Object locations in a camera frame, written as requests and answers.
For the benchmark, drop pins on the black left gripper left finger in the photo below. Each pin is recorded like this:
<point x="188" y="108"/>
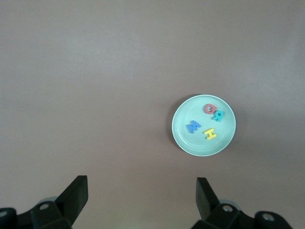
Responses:
<point x="74" y="200"/>

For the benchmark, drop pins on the red uppercase letter Q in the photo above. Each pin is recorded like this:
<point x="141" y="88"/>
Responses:
<point x="206" y="108"/>

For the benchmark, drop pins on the yellow uppercase letter H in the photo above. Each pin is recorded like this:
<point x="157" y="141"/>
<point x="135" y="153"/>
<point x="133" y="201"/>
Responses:
<point x="210" y="134"/>

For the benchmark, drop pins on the teal uppercase letter R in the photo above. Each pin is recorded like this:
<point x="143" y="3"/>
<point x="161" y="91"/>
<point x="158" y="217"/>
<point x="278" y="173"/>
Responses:
<point x="218" y="116"/>

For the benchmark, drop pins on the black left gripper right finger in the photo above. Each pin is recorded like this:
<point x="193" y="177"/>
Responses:
<point x="207" y="202"/>

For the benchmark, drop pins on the green plate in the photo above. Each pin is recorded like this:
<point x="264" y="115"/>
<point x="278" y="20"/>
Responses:
<point x="190" y="140"/>

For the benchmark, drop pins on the blue uppercase letter M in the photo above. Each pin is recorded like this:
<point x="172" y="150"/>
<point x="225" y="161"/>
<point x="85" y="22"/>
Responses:
<point x="193" y="127"/>

